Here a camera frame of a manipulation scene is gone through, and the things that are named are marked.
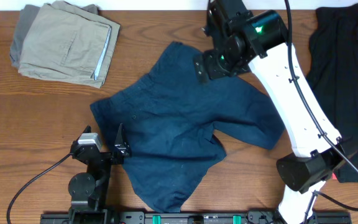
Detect black garment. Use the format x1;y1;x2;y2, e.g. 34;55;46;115
307;3;358;168

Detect navy blue shorts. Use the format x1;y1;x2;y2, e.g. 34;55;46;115
90;42;285;213

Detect khaki folded trousers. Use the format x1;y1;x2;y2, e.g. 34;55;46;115
18;1;120;88

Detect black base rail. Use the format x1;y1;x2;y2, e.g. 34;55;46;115
40;210;352;224

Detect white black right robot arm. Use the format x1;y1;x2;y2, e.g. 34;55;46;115
194;1;345;223

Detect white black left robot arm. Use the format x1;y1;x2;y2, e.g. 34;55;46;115
68;124;131;223

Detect grey folded garment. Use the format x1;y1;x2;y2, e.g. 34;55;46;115
10;1;111;76

